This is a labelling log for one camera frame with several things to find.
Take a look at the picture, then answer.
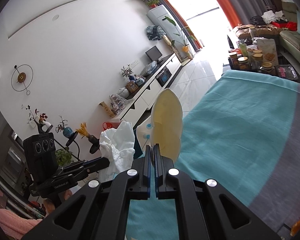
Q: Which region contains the orange peel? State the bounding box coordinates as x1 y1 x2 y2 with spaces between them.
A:
290 220 300 237

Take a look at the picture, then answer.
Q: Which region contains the white tv cabinet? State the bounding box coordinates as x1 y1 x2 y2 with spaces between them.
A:
109 54 182 126

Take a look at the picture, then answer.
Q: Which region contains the cluttered black coffee table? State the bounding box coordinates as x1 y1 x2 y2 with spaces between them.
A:
228 24 300 83

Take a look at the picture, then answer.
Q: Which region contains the white tissue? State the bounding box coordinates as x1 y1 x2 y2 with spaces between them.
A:
99 121 135 181

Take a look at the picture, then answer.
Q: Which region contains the teal and grey tablecloth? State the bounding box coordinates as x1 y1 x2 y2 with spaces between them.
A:
126 70 300 239

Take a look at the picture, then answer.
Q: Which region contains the orange plastic bag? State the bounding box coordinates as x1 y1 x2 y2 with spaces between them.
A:
102 121 121 131

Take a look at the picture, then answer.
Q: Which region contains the black plant stand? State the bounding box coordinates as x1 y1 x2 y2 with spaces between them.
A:
29 119 101 160

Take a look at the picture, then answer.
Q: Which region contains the white standing air conditioner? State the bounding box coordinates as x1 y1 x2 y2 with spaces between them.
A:
147 5 182 53

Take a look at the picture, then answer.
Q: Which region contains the pink sleeved left forearm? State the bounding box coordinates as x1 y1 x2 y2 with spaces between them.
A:
0 179 43 239

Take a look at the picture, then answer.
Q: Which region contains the tall potted plant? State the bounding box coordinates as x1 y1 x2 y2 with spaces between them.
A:
163 16 193 60

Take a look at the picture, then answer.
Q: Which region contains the green sectional sofa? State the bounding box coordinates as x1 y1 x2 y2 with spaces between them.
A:
279 2 300 63

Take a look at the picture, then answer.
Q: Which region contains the small black monitor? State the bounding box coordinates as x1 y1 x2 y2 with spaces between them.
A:
146 46 162 63

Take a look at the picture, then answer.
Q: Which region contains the round wall clock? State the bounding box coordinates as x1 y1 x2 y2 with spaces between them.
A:
11 64 34 96

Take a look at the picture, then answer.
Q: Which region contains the crushed white paper cup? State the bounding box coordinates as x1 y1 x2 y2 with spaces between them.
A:
136 88 183 162

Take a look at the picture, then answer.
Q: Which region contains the person's left hand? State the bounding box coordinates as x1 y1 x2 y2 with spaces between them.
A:
43 189 72 215

